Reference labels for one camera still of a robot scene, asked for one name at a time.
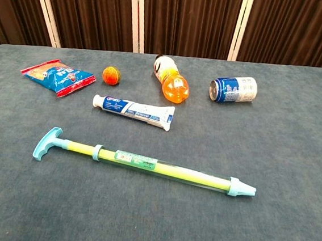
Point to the white blue toothpaste tube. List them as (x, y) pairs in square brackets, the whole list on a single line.
[(133, 110)]

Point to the orange drink plastic bottle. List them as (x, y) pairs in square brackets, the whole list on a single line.
[(175, 87)]

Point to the small orange green ball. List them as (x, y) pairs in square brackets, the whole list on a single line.
[(111, 76)]

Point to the blue white drink can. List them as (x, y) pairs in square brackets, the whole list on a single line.
[(235, 89)]

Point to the brown pleated screen panel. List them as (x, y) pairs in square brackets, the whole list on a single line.
[(88, 11), (295, 31), (187, 20), (12, 3)]

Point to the blue-grey table cloth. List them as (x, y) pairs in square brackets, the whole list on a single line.
[(151, 225)]

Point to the blue red snack bag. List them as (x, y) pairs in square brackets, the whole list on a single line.
[(56, 77)]

